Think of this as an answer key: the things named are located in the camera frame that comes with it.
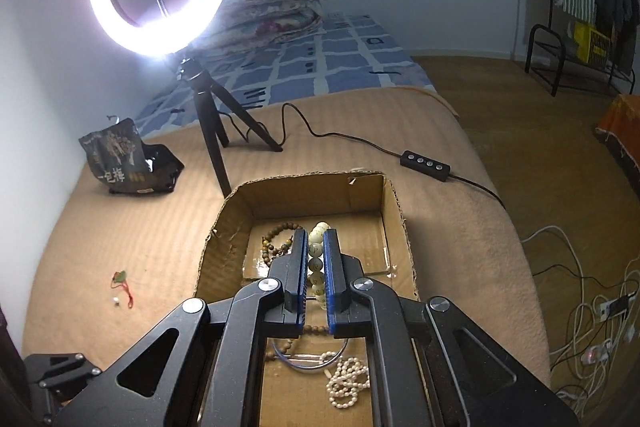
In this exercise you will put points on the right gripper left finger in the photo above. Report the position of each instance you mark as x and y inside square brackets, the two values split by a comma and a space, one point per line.
[285, 289]

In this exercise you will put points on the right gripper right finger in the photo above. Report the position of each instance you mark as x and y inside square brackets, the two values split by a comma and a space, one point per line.
[346, 317]

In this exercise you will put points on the cardboard box tray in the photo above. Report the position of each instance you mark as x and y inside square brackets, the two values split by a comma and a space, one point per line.
[254, 226]

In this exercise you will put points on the black snack bag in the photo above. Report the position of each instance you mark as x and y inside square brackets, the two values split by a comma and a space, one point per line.
[119, 159]

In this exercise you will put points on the black tripod stand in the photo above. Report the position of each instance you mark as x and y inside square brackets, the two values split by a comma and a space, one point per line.
[206, 91]

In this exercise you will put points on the blue checkered bed sheet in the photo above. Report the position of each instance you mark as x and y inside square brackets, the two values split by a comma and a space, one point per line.
[347, 52]

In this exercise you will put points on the folded floral quilt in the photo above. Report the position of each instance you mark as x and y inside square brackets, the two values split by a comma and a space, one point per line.
[243, 25]

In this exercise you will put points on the black clothes rack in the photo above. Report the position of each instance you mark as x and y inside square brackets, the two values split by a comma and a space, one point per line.
[551, 56]

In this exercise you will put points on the yellow box on rack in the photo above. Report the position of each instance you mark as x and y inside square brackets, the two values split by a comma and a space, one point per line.
[592, 47]

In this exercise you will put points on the black inline cable remote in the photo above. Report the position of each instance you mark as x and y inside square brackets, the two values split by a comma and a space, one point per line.
[422, 164]

